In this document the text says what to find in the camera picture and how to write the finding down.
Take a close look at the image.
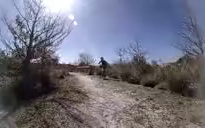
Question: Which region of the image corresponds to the person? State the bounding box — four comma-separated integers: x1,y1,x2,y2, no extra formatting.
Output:
97,56,110,80

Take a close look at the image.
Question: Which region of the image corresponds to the small bare tree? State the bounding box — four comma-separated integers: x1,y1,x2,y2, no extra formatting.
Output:
77,52,96,67

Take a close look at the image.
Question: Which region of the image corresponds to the pale gravel path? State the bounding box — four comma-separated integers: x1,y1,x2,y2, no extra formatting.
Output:
14,71,204,128

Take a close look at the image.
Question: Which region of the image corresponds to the row of dry bushes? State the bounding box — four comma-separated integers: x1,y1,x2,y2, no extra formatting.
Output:
108,56,205,99
0,54,71,103

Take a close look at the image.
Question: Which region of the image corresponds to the bare tree with bushy foot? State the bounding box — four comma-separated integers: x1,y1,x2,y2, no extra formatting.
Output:
0,0,74,79

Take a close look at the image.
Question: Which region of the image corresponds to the tall thin bare tree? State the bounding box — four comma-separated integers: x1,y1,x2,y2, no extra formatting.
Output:
172,14,205,61

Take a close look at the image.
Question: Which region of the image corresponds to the dry grass verge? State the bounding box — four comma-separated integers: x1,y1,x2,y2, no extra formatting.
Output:
0,68,74,128
106,74,205,128

